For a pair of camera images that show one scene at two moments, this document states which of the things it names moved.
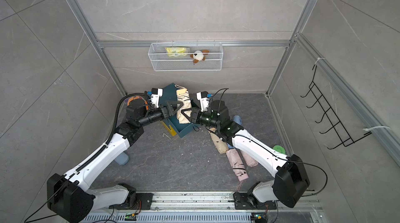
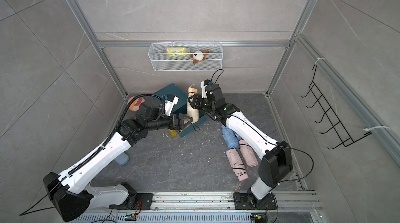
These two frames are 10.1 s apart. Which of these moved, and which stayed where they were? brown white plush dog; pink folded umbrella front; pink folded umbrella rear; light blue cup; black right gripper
Moved: black right gripper
Stayed: pink folded umbrella front; brown white plush dog; pink folded umbrella rear; light blue cup
